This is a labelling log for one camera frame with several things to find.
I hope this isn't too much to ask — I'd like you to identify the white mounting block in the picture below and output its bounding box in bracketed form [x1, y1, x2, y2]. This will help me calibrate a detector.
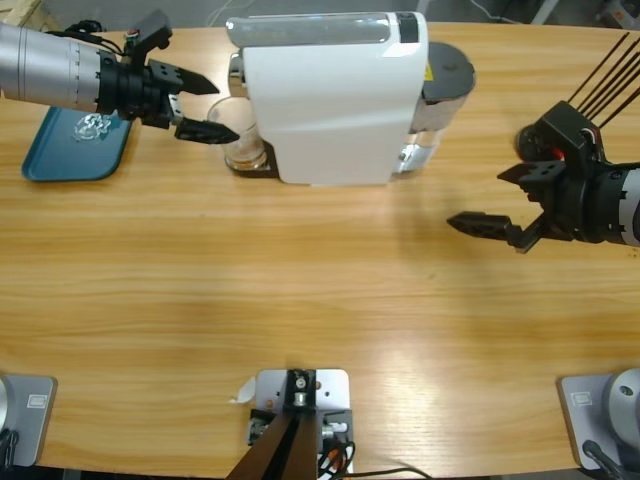
[248, 368, 357, 476]

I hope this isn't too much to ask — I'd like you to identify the white capsule coffee machine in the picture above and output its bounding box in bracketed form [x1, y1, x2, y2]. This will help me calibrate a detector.
[223, 10, 430, 189]

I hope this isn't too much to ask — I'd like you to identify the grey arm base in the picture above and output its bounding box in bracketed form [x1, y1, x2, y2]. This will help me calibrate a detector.
[0, 373, 58, 467]
[557, 368, 640, 471]

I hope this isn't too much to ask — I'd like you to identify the teal plastic tray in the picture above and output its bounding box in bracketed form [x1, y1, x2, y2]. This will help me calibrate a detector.
[20, 105, 134, 182]

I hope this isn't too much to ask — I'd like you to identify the black capsule holder with rods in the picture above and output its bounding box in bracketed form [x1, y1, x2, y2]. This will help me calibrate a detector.
[515, 32, 640, 161]

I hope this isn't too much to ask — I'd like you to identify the white frame leg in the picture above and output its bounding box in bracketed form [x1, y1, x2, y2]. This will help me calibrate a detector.
[529, 0, 561, 25]

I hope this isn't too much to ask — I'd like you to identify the clear glass cup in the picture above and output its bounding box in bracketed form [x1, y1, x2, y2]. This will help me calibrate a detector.
[207, 96, 269, 172]

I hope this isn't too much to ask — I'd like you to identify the dark camera post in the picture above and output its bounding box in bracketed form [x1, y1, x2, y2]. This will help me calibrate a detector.
[224, 368, 321, 480]

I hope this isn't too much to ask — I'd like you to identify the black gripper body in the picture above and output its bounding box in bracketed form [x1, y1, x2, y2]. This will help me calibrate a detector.
[519, 172, 589, 241]
[97, 52, 184, 130]

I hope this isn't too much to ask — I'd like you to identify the orange and white cable bundle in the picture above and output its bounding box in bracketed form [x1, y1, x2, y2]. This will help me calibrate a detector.
[317, 439, 357, 476]

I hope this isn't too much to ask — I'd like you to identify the black floor object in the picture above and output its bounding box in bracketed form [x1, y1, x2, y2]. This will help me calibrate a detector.
[64, 18, 109, 35]

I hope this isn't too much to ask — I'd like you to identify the black base cable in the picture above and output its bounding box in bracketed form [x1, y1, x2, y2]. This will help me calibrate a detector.
[0, 428, 20, 467]
[582, 439, 626, 480]

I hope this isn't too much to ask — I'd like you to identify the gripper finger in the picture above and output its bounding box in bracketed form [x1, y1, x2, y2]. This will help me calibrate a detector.
[173, 117, 242, 145]
[147, 58, 221, 97]
[446, 210, 547, 255]
[496, 160, 569, 187]

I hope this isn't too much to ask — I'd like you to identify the chrome coffee machine lever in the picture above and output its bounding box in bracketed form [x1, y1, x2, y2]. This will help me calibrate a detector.
[224, 13, 401, 49]

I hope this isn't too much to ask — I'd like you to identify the metal drip tray grate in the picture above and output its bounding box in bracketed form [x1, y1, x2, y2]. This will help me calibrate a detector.
[224, 152, 279, 177]

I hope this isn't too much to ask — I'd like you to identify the white tape scrap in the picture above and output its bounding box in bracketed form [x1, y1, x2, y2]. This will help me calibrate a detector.
[228, 377, 257, 405]

